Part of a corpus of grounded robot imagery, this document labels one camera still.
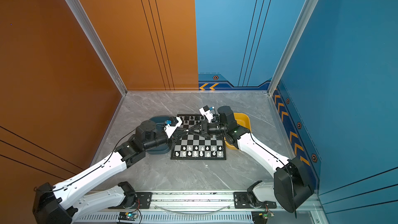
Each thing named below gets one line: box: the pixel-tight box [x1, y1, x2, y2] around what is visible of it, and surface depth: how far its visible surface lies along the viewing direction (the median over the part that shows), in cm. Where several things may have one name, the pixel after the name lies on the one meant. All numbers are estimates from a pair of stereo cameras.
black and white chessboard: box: [170, 114, 227, 161], surface depth 88 cm
